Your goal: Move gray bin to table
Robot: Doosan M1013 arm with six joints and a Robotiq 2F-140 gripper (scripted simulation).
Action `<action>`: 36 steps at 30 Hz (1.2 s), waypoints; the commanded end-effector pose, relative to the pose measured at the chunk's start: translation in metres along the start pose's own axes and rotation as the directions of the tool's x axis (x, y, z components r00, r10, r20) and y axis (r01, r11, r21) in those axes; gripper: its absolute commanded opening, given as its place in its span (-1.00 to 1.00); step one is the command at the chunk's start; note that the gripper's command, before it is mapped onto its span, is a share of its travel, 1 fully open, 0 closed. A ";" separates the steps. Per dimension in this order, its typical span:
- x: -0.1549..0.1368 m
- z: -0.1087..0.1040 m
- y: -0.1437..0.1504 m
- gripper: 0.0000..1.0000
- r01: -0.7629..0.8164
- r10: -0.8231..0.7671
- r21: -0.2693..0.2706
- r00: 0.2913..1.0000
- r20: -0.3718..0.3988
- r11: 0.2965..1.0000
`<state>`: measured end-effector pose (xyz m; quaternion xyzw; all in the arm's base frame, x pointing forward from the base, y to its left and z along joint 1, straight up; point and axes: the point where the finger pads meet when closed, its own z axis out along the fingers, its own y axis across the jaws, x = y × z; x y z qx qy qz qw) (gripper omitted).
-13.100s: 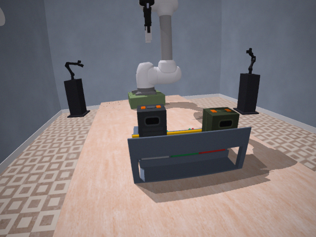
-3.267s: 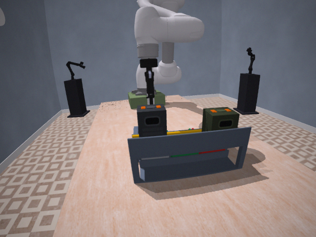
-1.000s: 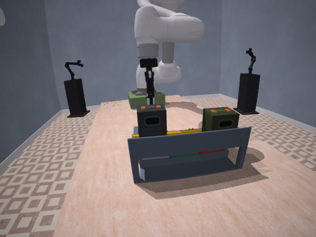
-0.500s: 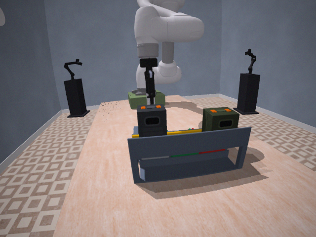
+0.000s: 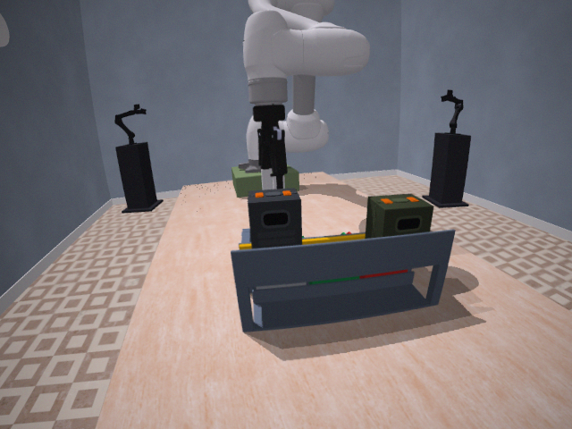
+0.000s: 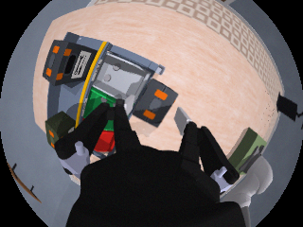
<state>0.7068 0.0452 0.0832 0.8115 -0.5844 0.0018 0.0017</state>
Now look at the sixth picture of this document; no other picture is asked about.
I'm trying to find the green open bin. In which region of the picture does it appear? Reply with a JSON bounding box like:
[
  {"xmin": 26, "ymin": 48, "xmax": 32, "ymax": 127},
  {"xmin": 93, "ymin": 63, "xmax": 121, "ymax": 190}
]
[{"xmin": 83, "ymin": 86, "xmax": 116, "ymax": 131}]

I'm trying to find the red open bin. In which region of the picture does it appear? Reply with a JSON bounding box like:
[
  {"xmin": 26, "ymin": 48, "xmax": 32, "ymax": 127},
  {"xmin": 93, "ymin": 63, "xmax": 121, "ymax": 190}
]
[{"xmin": 94, "ymin": 130, "xmax": 115, "ymax": 151}]

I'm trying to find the yellow flat bar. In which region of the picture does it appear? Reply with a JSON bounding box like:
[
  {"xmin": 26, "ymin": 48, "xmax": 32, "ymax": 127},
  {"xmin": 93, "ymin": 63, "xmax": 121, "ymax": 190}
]
[{"xmin": 75, "ymin": 42, "xmax": 107, "ymax": 128}]

